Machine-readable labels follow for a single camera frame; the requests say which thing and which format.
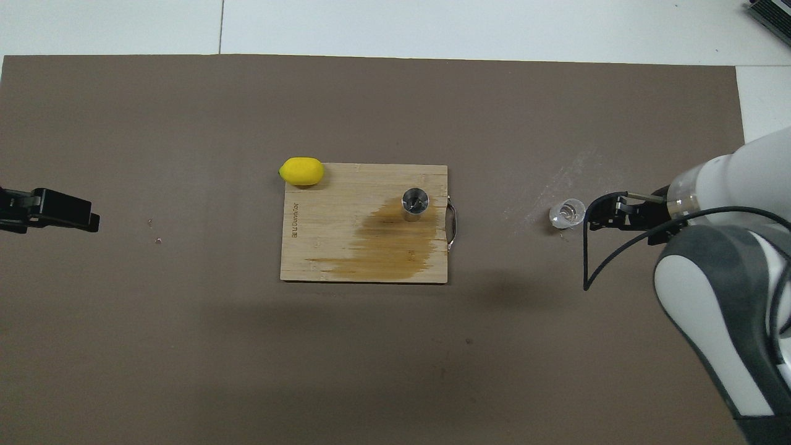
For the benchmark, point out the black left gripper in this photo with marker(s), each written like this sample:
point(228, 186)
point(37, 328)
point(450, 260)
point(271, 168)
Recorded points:
point(15, 201)

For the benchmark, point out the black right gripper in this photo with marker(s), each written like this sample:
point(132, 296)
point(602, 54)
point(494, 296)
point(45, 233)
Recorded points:
point(652, 213)

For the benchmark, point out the small clear plastic cup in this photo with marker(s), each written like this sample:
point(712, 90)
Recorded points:
point(567, 214)

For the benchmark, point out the steel double jigger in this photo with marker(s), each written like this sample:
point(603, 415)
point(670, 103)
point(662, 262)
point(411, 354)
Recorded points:
point(415, 201)

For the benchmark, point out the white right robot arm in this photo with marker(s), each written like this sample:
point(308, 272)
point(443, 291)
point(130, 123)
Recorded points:
point(729, 296)

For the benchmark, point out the grey ribbed device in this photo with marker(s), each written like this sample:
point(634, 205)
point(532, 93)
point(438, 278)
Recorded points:
point(772, 13)

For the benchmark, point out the yellow lemon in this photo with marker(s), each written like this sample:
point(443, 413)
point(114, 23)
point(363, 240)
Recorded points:
point(301, 171)

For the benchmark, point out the stained wooden cutting board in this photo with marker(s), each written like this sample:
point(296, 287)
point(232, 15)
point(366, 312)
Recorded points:
point(346, 228)

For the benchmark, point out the brown table mat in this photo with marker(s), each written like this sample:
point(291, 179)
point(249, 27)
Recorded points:
point(309, 358)

